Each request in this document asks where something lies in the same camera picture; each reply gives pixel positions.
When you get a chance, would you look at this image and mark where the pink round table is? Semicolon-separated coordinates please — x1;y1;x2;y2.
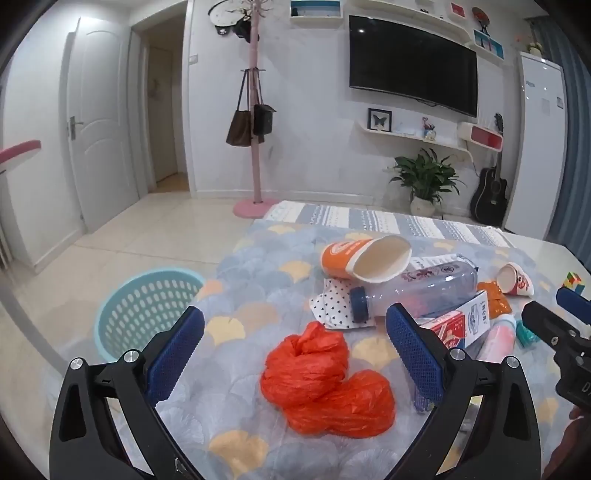
0;141;42;174

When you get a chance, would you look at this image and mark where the white box wall shelf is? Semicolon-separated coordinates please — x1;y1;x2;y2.
290;0;345;25

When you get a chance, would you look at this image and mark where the black handbag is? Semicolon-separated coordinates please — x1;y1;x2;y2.
252;69;277;137

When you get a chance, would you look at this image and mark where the round wall clock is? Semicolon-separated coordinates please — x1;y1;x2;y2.
209;0;250;26

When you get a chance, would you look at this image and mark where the teal wrapper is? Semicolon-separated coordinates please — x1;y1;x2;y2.
515;320;541;349

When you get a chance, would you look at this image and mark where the brown handbag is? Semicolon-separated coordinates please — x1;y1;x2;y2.
226;69;265;148

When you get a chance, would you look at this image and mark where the potted green plant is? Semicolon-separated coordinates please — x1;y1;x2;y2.
388;148;467;217

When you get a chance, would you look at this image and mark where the light blue plastic basket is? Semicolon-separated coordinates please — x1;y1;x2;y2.
95;270;206;365

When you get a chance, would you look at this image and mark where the large orange paper cup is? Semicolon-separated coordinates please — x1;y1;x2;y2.
321;234;411;283

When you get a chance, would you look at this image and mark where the blue grey curtain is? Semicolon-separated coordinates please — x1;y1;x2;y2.
529;0;591;259

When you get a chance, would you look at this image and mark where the white door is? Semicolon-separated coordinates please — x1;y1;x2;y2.
65;17;139;234

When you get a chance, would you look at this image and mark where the blue white milk carton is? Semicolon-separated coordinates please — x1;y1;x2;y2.
455;290;491;349

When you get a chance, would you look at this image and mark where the orange plastic bag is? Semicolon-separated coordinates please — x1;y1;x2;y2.
260;322;395;437

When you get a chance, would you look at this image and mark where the small red print paper cup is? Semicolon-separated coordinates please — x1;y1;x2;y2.
495;262;535;297

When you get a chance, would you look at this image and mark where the black acoustic guitar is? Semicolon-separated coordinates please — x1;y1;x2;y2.
470;113;510;222

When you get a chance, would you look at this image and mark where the pink coat rack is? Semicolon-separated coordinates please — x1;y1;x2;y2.
233;0;280;219

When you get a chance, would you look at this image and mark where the white long upper shelf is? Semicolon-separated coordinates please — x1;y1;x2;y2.
342;0;506;65

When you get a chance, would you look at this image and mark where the white refrigerator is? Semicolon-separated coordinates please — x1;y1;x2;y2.
503;51;568;241

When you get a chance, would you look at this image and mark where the striped bed sheet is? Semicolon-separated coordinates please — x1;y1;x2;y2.
265;200;513;247

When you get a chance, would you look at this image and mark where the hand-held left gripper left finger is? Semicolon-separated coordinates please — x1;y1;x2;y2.
49;305;206;480

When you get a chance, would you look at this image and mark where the pink white bottle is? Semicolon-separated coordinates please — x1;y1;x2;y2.
475;316;517;365

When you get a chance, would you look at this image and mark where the clear bottle with blue cap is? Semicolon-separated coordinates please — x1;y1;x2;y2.
349;259;478;323

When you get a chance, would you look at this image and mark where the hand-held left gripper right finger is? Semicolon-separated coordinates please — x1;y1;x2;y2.
385;302;542;480

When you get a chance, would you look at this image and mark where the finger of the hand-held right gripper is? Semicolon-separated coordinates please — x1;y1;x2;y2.
556;287;591;324
522;301;585;347

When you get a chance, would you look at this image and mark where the white printed leaflet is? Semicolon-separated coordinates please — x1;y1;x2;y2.
409;254;476;273

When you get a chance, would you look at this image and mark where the red white small box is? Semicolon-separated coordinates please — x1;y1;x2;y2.
418;310;467;356

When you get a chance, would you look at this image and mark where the orange snack packet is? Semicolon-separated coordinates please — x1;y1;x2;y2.
477;281;512;319

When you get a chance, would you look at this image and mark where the polka dot white cloth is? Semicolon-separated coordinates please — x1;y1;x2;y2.
309;277;377;329

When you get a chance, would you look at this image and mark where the person's right hand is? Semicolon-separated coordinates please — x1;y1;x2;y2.
542;405;591;480

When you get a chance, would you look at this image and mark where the framed butterfly picture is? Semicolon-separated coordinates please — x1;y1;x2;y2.
368;108;393;132

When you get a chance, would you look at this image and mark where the wall television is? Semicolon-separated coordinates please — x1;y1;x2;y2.
348;15;478;118

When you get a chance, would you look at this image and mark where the white curved wall shelf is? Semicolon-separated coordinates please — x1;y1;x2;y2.
355;122;474;162

